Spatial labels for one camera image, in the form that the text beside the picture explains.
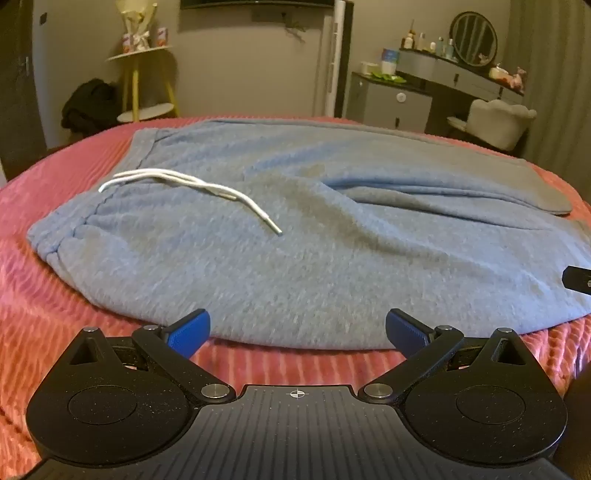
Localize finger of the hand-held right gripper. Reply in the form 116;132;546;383
562;265;591;294

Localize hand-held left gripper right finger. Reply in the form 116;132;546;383
360;308;532;407

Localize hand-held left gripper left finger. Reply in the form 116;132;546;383
65;308;237;407

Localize grey sweat pants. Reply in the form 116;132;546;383
25;117;591;352

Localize pink ribbed blanket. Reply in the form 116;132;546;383
0;113;591;480

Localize white upholstered chair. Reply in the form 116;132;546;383
447;98;539;153

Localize grey cabinet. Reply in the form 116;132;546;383
346;71;435;134

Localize white round table yellow legs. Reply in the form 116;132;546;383
105;45;181;123

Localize grey dressing table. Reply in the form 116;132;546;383
396;48;526;136

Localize round black-framed mirror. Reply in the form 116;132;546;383
450;11;500;66

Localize blue white pack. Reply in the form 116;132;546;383
379;47;400;77

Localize dark wooden door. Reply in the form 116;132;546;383
0;0;48;185

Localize wrapped flower bouquet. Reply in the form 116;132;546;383
115;0;158;51

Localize dark wall cables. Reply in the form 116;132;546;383
276;11;306;43

